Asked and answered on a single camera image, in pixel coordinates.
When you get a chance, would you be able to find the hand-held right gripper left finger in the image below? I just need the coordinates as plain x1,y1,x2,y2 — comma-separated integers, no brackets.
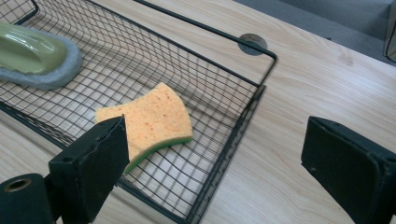
48,114,131,224

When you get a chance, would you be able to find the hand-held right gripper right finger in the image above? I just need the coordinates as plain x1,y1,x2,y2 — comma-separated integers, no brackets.
300,115,396,224

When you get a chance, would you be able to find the yellow and green sponge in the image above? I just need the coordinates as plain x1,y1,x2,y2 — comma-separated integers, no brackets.
94,81,194,175

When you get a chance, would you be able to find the black wire mesh basket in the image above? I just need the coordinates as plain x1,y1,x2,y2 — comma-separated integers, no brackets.
0,0,278,224

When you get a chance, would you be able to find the green-handled grey scrubbing sponge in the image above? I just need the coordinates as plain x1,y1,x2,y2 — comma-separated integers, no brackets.
0,21,84,91

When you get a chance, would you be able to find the grey round table grommet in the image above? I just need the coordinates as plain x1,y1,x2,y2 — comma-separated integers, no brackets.
237,33,269,57

